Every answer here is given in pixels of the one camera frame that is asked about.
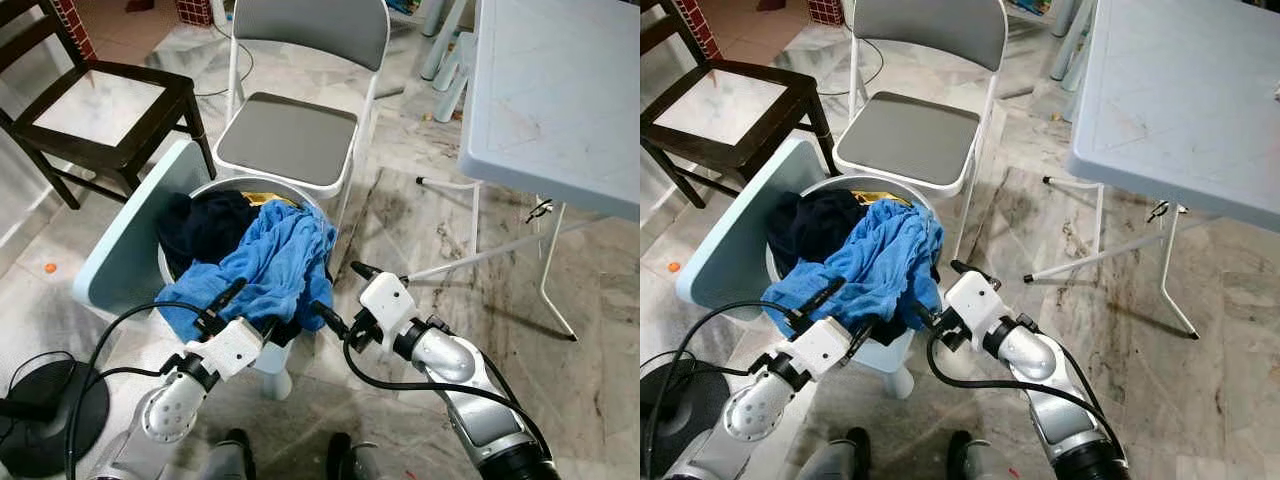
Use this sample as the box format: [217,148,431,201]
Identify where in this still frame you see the grey folding chair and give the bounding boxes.
[833,0,1009,263]
[213,0,393,231]

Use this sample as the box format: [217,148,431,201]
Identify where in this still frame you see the pale blue laundry bin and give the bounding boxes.
[675,138,946,401]
[72,138,341,401]

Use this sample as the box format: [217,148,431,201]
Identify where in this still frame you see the dark wooden chair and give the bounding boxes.
[640,0,841,211]
[0,0,216,211]

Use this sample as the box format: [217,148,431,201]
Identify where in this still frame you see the pale blue plastic stool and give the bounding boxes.
[1048,0,1096,96]
[418,0,483,123]

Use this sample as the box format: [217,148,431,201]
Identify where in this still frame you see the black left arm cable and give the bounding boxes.
[65,300,216,480]
[645,300,811,480]

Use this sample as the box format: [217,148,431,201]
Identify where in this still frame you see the robot leg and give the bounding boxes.
[325,432,386,480]
[195,428,256,480]
[945,430,1001,480]
[800,428,871,480]

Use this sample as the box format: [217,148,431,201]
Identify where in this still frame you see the navy cloth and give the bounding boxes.
[155,190,263,276]
[765,190,871,271]

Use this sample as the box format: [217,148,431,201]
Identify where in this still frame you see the robot left leg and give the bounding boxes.
[195,428,256,480]
[800,428,871,480]

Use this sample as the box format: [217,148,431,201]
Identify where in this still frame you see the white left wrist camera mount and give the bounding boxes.
[790,318,856,381]
[203,318,264,381]

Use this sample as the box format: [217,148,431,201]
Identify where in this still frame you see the robot right leg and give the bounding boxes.
[325,432,386,480]
[945,430,1001,480]

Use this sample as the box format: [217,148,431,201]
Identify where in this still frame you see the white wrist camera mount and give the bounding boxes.
[790,318,856,381]
[203,318,264,381]
[357,272,421,343]
[942,270,1006,346]

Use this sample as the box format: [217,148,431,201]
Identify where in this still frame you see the grey folding table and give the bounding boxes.
[405,0,640,341]
[1022,0,1280,341]

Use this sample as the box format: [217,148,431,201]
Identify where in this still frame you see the black round stand base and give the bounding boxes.
[0,360,111,479]
[640,360,741,480]

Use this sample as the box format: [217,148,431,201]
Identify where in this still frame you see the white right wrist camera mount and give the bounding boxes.
[357,272,421,343]
[942,270,1006,346]

